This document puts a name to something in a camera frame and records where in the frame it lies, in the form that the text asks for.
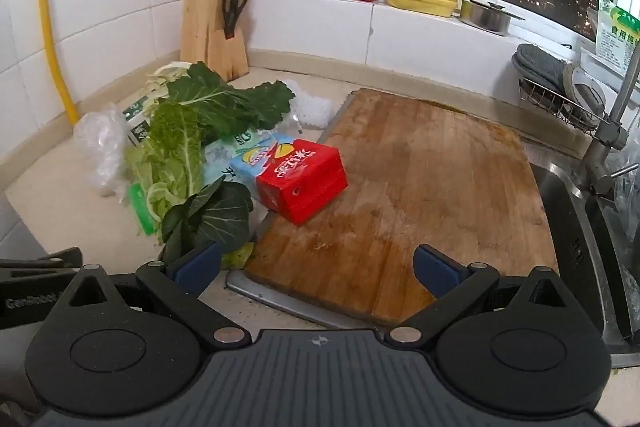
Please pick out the metal pot with lid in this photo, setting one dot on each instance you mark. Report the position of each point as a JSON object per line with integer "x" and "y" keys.
{"x": 487, "y": 18}

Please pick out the white foam net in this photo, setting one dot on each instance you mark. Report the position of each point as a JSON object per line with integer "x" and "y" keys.
{"x": 312, "y": 107}

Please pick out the stainless steel sink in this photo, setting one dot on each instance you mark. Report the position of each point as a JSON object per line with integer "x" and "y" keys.
{"x": 565, "y": 217}

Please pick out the red drink carton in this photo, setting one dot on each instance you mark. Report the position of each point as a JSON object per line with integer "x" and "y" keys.
{"x": 300, "y": 182}

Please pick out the clear plastic bag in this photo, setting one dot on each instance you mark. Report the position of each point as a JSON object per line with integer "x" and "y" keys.
{"x": 102, "y": 147}

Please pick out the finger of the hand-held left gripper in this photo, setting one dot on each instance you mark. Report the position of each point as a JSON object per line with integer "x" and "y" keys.
{"x": 45, "y": 264}

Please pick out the small dark green leaf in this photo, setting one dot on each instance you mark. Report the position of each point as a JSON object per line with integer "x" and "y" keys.
{"x": 215, "y": 212}

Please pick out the wooden cutting board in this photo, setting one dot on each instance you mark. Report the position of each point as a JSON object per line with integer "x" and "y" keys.
{"x": 425, "y": 187}

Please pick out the pale napa cabbage bunch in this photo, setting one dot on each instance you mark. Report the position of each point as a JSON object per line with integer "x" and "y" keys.
{"x": 165, "y": 77}

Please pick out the wooden knife block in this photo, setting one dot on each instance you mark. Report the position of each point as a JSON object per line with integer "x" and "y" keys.
{"x": 200, "y": 27}

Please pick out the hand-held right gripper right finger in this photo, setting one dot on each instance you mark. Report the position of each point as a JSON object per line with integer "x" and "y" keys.
{"x": 434, "y": 272}

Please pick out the metal faucet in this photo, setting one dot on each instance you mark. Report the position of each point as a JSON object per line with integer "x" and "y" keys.
{"x": 602, "y": 142}

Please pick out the yellow pipe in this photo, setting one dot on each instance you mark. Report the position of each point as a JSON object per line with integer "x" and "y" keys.
{"x": 50, "y": 7}

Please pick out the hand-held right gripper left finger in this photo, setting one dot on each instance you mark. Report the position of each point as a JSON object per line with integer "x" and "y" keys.
{"x": 197, "y": 268}

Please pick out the printed plastic wrapper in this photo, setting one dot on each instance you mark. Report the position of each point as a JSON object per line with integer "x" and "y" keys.
{"x": 225, "y": 157}

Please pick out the black kitchen scissors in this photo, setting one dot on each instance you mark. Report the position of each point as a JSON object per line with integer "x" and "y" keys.
{"x": 235, "y": 9}

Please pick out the light green cabbage leaf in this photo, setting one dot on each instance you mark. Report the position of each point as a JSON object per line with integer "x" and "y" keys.
{"x": 170, "y": 157}

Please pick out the clear bag in sink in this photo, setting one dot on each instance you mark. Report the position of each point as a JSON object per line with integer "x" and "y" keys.
{"x": 627, "y": 197}

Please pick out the green and white packet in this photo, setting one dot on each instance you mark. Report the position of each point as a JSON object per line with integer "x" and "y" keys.
{"x": 620, "y": 37}

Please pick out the green and white carton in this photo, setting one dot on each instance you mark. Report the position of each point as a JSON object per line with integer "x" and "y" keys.
{"x": 137, "y": 117}

